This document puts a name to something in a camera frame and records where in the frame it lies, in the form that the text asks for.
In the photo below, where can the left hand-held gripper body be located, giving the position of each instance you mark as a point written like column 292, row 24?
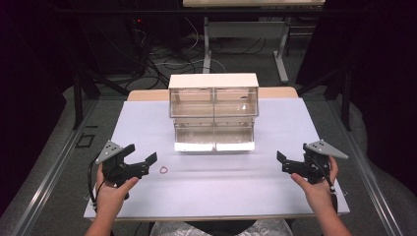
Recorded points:
column 113, row 168

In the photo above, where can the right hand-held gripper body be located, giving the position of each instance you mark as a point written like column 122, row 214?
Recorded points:
column 311, row 167

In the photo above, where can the red rubber band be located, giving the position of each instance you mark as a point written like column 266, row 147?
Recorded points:
column 160, row 169

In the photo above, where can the clear plastic drawer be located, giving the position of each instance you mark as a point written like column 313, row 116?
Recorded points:
column 195, row 136
column 191, row 109
column 234, row 136
column 236, row 109

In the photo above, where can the clear plastic drawer cabinet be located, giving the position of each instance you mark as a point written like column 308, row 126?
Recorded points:
column 213, row 80

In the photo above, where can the person's left hand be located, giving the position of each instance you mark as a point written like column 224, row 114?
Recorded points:
column 109, row 196

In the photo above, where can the person's right hand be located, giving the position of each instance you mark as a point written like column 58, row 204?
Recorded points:
column 319, row 196

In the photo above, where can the black metal stand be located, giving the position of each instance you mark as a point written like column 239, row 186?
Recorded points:
column 345, row 98
column 77, row 98

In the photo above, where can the pale lilac table mat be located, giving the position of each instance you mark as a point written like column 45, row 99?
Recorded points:
column 213, row 190

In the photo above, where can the person's white lace clothing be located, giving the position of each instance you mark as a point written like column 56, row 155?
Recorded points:
column 272, row 229

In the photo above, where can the dark cloth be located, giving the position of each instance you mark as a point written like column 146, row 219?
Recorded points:
column 219, row 226

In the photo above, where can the dark curtain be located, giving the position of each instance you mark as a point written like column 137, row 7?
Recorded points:
column 29, row 98
column 383, row 82

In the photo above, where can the dark computer tower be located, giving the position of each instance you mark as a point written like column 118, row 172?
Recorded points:
column 111, row 49

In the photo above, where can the white desk with metal legs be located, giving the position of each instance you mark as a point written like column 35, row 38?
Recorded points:
column 242, row 29

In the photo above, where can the aluminium floor rail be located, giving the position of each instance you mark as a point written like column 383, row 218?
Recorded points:
column 367, row 177
column 49, row 177

